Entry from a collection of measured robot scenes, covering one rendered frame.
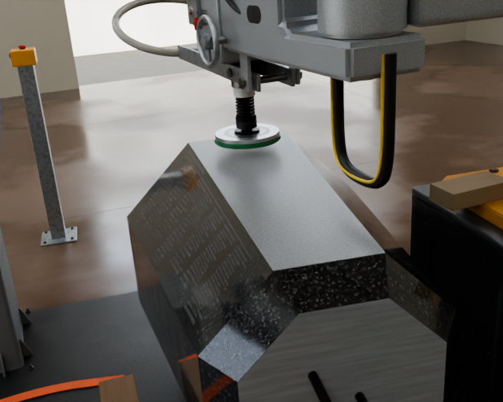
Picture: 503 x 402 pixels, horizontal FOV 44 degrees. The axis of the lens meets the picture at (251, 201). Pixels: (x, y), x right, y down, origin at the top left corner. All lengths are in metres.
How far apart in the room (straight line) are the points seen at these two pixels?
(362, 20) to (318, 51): 0.12
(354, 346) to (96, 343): 1.57
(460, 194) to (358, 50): 0.61
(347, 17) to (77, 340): 1.87
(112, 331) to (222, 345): 1.48
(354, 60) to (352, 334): 0.55
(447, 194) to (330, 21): 0.64
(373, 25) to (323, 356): 0.67
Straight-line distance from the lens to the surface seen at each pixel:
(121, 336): 2.70
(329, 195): 1.63
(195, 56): 2.23
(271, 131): 2.04
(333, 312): 1.25
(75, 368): 2.58
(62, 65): 8.43
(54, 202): 3.68
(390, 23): 1.34
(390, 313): 1.30
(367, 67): 1.31
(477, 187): 1.80
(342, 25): 1.33
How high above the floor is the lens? 1.45
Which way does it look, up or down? 22 degrees down
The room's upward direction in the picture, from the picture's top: 4 degrees counter-clockwise
